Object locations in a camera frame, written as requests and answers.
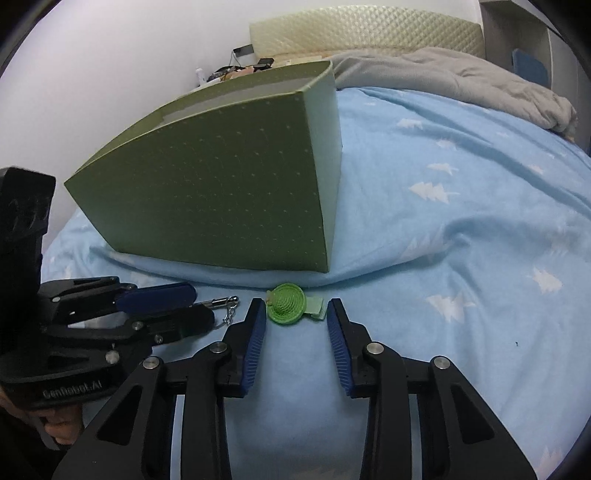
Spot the silver metal clasp keyring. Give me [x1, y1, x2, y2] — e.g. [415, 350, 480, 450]
[199, 295, 240, 330]

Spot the green woven hat charm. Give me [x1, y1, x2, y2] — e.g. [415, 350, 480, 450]
[266, 283, 328, 326]

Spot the person's left hand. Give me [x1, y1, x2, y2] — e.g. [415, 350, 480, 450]
[1, 390, 84, 445]

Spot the green cardboard box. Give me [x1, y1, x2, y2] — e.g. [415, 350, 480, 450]
[65, 61, 342, 272]

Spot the light blue bed sheet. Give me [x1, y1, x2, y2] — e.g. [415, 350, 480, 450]
[42, 88, 590, 479]

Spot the bedside clutter pile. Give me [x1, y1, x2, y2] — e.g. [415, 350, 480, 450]
[193, 43, 325, 86]

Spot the grey duvet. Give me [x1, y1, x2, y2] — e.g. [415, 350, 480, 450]
[331, 47, 578, 141]

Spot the cream quilted headboard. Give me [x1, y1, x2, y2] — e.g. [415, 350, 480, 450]
[249, 5, 485, 60]

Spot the blue chair back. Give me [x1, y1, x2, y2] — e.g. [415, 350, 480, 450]
[512, 49, 550, 88]

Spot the grey wardrobe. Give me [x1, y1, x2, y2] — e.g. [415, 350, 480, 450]
[480, 1, 590, 152]

